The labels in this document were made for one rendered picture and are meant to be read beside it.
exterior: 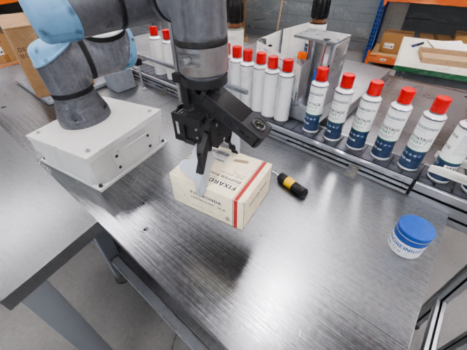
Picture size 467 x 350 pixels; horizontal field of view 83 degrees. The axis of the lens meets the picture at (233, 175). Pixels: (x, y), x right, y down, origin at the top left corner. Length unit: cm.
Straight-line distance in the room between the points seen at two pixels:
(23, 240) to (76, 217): 12
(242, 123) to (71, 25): 25
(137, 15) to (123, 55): 45
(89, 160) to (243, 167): 41
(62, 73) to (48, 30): 45
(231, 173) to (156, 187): 33
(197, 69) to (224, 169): 20
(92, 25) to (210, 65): 16
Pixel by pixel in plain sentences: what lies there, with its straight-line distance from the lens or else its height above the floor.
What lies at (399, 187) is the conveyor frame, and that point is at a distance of 87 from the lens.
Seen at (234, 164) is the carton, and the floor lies 102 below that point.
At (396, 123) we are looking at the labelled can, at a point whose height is 100.
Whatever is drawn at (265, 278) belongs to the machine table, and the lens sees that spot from 59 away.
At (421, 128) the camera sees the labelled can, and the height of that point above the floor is 101.
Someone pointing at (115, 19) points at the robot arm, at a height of 128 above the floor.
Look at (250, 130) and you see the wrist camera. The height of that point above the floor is 114.
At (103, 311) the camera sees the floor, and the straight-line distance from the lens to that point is 159.
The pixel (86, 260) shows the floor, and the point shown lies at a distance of 178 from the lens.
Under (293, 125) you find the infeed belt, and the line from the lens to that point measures 95.
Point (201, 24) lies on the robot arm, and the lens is 38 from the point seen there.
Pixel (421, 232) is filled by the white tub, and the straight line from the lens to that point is 69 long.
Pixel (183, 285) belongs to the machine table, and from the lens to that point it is 59.
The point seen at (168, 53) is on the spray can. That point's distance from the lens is 127.
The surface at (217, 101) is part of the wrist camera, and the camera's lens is 42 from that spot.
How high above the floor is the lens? 135
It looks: 41 degrees down
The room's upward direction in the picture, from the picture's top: straight up
